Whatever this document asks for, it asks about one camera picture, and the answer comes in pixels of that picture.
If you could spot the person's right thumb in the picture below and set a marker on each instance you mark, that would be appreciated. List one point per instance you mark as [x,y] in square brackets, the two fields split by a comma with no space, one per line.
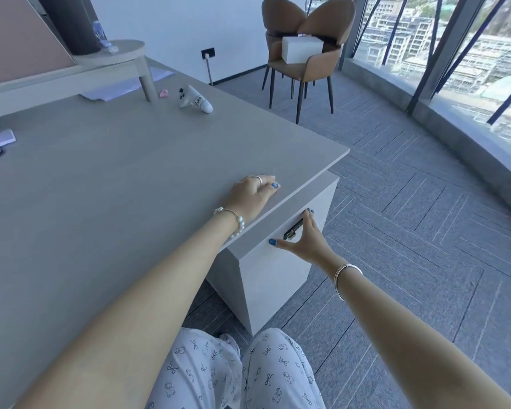
[283,246]

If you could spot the brown leather chair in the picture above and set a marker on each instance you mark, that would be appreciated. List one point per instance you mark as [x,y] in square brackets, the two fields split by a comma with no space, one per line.
[315,65]

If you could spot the black wall socket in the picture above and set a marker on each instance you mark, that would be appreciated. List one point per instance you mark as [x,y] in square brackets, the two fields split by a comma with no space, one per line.
[208,52]

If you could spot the white printed trousers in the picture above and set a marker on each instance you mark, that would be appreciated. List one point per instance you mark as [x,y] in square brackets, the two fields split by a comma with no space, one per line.
[276,370]

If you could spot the dark window frame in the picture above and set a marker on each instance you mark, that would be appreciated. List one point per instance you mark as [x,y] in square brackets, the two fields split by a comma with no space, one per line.
[447,38]

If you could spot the person's right forearm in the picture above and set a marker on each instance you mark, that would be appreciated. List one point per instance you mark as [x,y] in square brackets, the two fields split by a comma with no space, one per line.
[408,336]

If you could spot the white plush toy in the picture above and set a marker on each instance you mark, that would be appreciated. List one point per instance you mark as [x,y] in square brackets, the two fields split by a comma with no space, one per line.
[194,99]

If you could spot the grey drawer cabinet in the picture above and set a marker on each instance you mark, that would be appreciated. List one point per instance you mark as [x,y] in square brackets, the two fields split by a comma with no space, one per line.
[272,285]

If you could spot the person's left thumb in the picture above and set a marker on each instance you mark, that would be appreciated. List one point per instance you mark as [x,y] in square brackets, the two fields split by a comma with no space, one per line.
[271,189]

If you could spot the person's left forearm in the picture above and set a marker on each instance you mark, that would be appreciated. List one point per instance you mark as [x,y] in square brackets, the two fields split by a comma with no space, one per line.
[153,293]

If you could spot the silver bangle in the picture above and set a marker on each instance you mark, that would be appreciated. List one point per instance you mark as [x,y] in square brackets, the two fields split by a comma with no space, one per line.
[336,280]

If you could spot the pink partition board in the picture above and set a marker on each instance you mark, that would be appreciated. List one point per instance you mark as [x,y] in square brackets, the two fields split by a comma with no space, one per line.
[17,38]

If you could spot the white box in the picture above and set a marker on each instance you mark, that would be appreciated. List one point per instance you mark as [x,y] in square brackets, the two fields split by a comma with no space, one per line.
[302,48]

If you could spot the small pink object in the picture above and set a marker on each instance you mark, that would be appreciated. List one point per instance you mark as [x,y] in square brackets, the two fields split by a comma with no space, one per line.
[165,93]

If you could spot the clear water bottle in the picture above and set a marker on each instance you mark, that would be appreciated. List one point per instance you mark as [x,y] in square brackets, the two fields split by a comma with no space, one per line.
[100,33]

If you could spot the small white object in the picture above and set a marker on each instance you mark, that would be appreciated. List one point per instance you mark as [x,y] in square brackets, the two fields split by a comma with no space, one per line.
[112,48]

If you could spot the white paper sheets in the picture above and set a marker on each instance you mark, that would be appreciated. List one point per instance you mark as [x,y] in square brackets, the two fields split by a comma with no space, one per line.
[110,90]

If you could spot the light wooden desk riser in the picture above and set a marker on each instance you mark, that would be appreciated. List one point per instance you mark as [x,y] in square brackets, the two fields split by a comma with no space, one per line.
[110,55]

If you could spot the person's left hand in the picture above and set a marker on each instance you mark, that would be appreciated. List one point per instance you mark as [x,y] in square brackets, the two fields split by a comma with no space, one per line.
[249,198]

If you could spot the person's right hand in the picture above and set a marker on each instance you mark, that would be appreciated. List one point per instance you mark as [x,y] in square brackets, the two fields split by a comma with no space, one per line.
[313,249]

